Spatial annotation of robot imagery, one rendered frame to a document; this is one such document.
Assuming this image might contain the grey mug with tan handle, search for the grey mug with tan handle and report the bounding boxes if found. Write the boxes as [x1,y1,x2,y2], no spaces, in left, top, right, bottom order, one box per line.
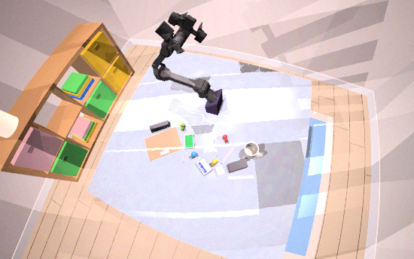
[243,142,263,159]

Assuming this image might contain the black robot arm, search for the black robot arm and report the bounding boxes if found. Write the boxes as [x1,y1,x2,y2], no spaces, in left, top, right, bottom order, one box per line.
[151,14,218,103]

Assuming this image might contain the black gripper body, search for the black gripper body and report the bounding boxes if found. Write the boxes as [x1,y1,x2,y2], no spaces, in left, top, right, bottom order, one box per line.
[168,12,207,43]

